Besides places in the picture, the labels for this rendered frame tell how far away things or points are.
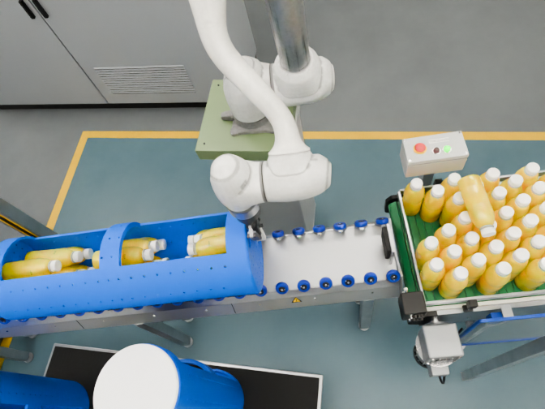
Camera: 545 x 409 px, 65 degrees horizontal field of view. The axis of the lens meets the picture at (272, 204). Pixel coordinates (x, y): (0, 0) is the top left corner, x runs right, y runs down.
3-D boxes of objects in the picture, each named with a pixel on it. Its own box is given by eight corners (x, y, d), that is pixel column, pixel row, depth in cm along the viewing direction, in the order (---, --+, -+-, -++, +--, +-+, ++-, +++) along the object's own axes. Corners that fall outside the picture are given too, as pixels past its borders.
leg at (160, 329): (183, 337, 242) (133, 312, 186) (193, 336, 241) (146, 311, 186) (183, 347, 239) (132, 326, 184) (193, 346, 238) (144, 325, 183)
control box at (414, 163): (399, 154, 157) (401, 138, 148) (455, 146, 155) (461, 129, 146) (405, 178, 152) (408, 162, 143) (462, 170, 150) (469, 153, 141)
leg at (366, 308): (358, 320, 230) (358, 288, 175) (368, 319, 229) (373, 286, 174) (359, 331, 227) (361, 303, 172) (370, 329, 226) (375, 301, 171)
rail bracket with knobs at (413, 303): (396, 294, 144) (398, 286, 135) (418, 293, 144) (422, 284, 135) (401, 325, 140) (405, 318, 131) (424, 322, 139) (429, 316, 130)
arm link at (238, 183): (220, 217, 110) (270, 212, 108) (201, 187, 96) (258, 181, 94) (221, 180, 115) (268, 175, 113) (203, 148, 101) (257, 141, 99)
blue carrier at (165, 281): (48, 258, 170) (-3, 224, 146) (262, 231, 159) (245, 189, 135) (29, 329, 154) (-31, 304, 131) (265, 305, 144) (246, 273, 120)
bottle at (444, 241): (440, 238, 151) (452, 216, 135) (452, 255, 148) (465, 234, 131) (423, 247, 151) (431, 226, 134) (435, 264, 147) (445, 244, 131)
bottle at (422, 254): (422, 276, 146) (431, 258, 130) (407, 260, 149) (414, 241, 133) (437, 264, 147) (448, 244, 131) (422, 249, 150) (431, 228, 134)
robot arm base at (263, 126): (225, 101, 175) (221, 92, 170) (277, 96, 171) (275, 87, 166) (221, 137, 167) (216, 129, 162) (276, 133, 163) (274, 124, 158)
